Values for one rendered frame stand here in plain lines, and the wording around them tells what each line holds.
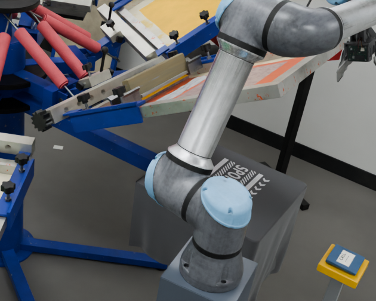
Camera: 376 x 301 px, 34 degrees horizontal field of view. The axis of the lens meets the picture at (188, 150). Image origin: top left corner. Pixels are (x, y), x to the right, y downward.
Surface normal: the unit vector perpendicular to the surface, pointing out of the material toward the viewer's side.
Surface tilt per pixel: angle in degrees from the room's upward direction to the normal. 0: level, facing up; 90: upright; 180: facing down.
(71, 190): 0
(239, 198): 7
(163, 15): 32
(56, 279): 0
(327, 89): 90
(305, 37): 83
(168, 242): 96
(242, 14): 67
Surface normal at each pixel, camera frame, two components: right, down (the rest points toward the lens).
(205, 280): -0.24, 0.18
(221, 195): 0.25, -0.78
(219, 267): 0.19, 0.26
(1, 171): -0.03, 0.52
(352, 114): -0.52, 0.38
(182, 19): -0.33, -0.64
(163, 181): -0.55, -0.07
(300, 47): 0.06, 0.73
